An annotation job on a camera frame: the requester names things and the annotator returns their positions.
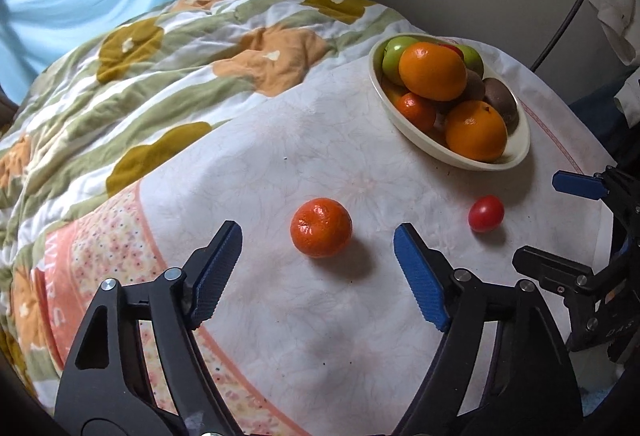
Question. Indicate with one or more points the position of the cream bowl with yellow print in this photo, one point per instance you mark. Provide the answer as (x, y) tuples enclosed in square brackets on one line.
[(450, 156)]

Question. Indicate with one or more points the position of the black curved tube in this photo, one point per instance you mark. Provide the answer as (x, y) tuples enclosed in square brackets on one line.
[(575, 4)]

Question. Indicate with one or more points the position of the plain brown kiwi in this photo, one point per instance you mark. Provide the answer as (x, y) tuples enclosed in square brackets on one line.
[(500, 101)]

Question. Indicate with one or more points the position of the dark blue cloth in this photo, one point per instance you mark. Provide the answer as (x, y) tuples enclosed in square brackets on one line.
[(610, 126)]

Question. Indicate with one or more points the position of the green apple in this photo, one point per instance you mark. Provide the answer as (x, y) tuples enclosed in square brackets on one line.
[(472, 59), (394, 59)]

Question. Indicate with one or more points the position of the large orange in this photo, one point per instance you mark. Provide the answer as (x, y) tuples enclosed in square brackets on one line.
[(475, 131), (432, 70)]

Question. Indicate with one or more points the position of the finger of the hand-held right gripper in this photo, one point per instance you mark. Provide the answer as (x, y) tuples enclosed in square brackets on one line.
[(580, 183), (550, 266)]

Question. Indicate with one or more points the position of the small tangerine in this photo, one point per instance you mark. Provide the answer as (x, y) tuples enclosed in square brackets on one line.
[(321, 227), (415, 111)]

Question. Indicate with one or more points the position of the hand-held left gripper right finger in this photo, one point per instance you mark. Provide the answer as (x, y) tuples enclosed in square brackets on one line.
[(420, 278)]

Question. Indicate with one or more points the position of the green striped floral quilt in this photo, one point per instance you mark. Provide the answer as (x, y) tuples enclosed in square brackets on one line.
[(150, 81)]

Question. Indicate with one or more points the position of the red tomato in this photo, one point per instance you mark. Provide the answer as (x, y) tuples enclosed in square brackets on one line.
[(486, 213), (452, 49)]

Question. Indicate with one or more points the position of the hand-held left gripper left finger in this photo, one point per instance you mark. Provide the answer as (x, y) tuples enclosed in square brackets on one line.
[(215, 276)]

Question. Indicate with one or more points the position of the white floral cloth pink border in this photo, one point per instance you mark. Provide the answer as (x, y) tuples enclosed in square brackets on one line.
[(325, 156)]

